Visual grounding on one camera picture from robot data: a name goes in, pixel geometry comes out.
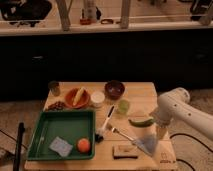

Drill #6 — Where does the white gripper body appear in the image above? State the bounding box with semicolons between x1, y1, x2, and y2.
151;108;168;140

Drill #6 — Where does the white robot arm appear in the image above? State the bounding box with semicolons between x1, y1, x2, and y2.
152;87;213;141

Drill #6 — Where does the purple bowl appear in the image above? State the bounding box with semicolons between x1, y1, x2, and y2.
104;80;125;100

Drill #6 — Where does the orange bowl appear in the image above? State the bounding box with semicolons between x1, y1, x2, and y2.
64;88;90;109

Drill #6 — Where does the blue grey cloth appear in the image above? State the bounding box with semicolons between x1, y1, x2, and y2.
133;134;158;157

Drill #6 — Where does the green plastic cup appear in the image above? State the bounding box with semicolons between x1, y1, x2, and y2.
118;99;130;115

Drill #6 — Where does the brown rectangular block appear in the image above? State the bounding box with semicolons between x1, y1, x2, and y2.
112;145;138;159

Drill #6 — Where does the white black dish brush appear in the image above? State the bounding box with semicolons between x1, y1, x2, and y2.
95;107;114;143

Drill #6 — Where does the white round container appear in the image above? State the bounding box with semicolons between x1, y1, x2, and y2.
91;91;105;107

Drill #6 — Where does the orange fruit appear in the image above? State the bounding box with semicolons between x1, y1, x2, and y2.
77;138;91;153

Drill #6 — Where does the yellow corn cob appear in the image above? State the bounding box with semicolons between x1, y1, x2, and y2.
73;87;85;106

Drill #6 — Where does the green plastic tray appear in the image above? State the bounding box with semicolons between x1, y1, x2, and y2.
27;110;95;161

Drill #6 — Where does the blue sponge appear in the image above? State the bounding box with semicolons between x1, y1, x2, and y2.
49;137;73;157

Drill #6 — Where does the brown grape bunch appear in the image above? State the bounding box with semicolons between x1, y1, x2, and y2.
47;101;66;111

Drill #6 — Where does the black pole stand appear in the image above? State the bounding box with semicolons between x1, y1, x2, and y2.
13;122;25;171

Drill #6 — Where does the black office chair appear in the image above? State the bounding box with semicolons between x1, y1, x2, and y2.
0;0;52;27

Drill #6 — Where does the black floor cable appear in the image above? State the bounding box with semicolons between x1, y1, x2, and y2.
169;132;213;171

